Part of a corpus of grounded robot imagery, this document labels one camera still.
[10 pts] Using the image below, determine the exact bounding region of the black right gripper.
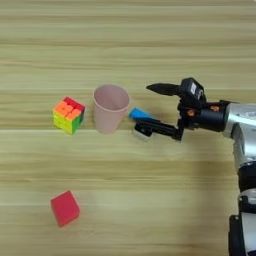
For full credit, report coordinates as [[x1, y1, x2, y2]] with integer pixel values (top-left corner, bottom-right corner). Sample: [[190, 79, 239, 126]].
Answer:
[[133, 82, 232, 142]]

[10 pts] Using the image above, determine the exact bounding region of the blue rectangular block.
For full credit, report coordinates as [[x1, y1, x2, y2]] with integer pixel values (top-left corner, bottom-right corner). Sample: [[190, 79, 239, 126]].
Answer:
[[128, 107, 155, 122]]

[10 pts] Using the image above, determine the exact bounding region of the pink plastic cup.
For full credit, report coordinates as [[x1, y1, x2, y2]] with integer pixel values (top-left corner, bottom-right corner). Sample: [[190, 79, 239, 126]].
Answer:
[[92, 84, 132, 135]]

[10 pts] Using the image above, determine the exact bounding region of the red block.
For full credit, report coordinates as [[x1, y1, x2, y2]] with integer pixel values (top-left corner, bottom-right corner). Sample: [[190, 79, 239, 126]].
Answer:
[[50, 190, 81, 228]]

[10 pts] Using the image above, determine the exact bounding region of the small white black object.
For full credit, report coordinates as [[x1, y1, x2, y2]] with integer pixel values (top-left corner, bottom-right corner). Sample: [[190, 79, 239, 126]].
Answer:
[[131, 123, 154, 143]]

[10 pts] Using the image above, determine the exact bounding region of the black box with white label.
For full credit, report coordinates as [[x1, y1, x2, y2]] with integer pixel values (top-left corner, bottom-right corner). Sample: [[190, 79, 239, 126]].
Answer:
[[179, 77, 207, 108]]

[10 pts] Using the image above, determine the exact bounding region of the multicolour puzzle cube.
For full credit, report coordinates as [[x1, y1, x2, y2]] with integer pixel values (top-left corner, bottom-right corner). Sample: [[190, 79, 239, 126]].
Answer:
[[52, 96, 86, 135]]

